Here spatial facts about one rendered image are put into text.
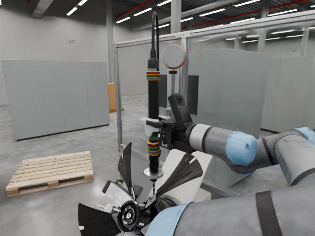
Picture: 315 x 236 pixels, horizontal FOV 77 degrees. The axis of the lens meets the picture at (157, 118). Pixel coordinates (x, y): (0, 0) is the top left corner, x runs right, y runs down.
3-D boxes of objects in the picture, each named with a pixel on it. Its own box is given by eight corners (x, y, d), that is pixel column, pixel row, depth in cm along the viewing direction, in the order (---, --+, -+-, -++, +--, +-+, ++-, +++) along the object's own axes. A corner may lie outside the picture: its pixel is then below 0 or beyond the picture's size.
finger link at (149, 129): (135, 135, 67) (157, 140, 62) (134, 118, 66) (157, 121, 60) (140, 132, 69) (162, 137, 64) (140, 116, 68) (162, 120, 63)
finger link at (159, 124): (143, 125, 62) (167, 130, 57) (143, 121, 62) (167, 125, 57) (152, 122, 66) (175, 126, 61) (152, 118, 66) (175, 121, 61)
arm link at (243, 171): (275, 171, 54) (269, 158, 47) (234, 180, 59) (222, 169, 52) (265, 146, 59) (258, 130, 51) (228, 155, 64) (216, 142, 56)
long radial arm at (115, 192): (155, 208, 105) (142, 204, 98) (148, 222, 103) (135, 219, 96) (123, 186, 125) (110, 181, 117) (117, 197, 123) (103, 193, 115)
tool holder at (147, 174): (147, 166, 77) (147, 143, 75) (165, 167, 76) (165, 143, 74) (141, 178, 69) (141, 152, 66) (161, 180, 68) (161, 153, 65)
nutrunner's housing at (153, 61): (149, 177, 74) (148, 49, 63) (160, 178, 74) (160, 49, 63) (147, 182, 71) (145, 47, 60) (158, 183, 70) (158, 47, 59)
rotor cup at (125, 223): (128, 227, 91) (108, 223, 82) (143, 197, 95) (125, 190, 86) (150, 246, 81) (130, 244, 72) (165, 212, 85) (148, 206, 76)
